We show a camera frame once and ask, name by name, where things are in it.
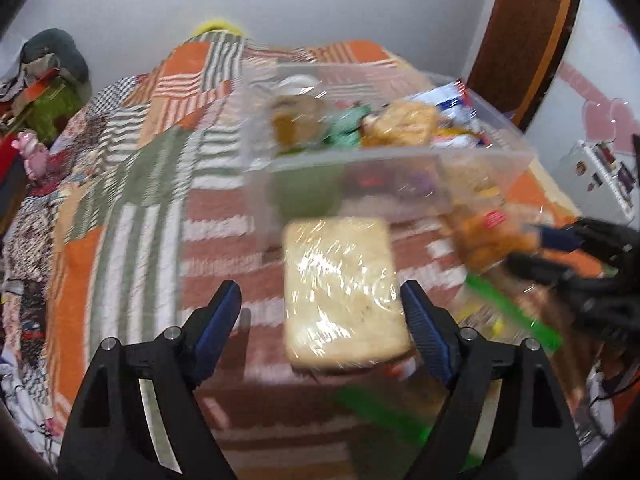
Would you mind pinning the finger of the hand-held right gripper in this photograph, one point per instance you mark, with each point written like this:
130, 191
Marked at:
557, 240
540, 269

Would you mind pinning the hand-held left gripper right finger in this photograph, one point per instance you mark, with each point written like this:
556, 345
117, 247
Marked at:
425, 332

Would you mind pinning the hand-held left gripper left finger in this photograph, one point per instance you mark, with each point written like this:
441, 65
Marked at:
220, 330

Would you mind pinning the orange snack bag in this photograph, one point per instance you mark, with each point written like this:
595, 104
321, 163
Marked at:
485, 237

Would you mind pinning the clear sandwich bread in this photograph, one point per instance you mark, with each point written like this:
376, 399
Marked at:
345, 290

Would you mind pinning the purple biscuit packet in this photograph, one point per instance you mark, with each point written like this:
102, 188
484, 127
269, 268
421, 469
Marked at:
417, 181

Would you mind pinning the red snack packet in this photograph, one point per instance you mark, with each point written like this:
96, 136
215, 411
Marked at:
370, 180

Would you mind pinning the blue white snack packet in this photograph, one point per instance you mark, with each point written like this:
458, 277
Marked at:
450, 102

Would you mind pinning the clear plastic container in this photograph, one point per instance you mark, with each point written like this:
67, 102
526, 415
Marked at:
390, 160

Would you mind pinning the brown bread bun packet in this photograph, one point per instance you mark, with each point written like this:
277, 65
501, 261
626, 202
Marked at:
402, 122

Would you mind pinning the round pastry packet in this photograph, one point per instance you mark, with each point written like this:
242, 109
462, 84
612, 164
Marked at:
297, 122

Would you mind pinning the green snack packet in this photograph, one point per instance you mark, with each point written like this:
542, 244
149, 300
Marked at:
347, 125

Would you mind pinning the green rimmed container lid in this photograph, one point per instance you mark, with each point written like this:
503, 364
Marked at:
515, 315

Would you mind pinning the pink heart sticker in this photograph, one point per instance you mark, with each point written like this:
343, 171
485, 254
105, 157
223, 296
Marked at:
607, 115

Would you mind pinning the checkered patchwork quilt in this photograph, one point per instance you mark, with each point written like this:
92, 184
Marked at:
30, 260

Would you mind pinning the white wardrobe door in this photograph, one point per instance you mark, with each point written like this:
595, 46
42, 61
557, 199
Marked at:
600, 35

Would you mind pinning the pink plush toy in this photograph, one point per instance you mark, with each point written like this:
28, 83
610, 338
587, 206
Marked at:
32, 152

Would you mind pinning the green patterned bag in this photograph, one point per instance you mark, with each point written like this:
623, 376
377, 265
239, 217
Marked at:
55, 110

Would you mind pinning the orange flat box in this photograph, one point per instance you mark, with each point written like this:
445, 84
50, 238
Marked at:
40, 87

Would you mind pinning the yellow foam tube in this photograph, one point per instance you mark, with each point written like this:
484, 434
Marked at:
220, 27

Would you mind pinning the pile of clothes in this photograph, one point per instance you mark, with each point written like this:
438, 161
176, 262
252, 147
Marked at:
20, 77

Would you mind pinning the grey plush toy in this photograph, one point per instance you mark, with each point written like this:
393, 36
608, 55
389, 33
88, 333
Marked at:
60, 50

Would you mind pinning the wooden wardrobe frame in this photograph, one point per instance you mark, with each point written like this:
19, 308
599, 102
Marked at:
525, 35

